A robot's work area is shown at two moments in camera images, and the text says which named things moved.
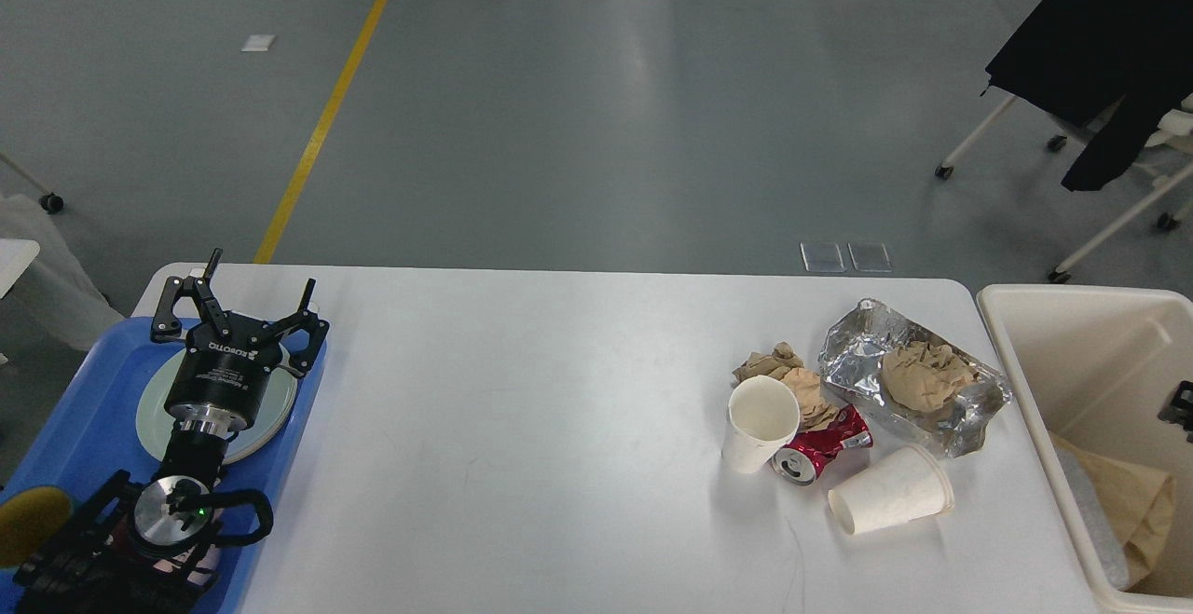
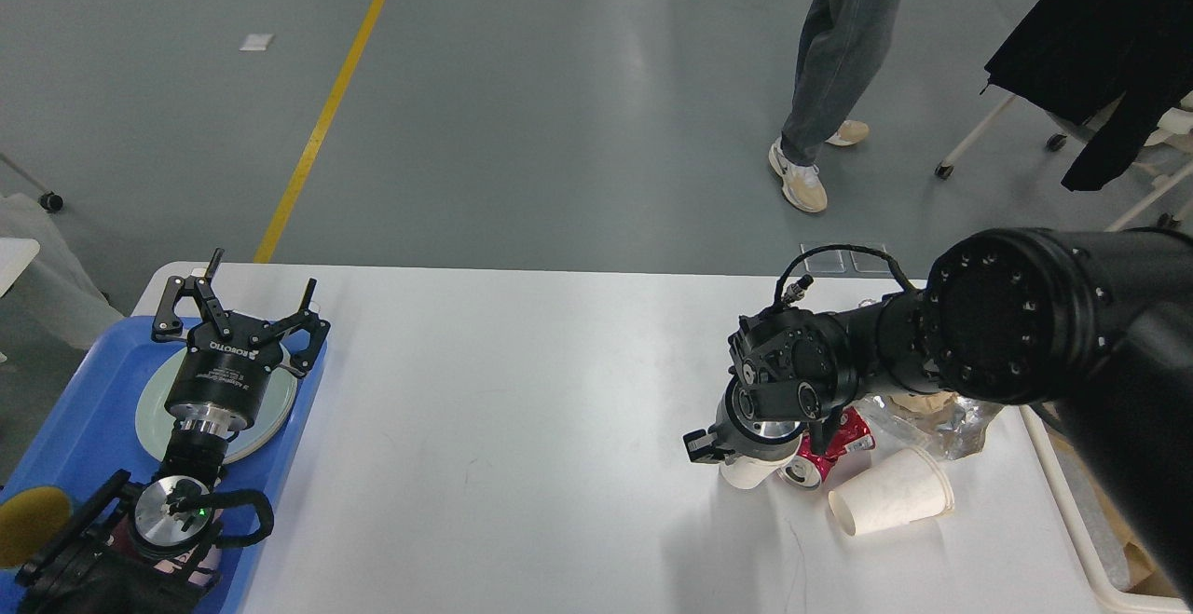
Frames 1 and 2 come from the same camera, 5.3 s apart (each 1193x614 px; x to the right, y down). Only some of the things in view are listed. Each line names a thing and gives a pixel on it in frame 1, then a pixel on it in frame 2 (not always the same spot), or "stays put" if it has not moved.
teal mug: (29, 520) stays put
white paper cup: (909, 485) stays put
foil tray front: (1098, 514) stays put
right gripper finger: (1180, 411) to (741, 437)
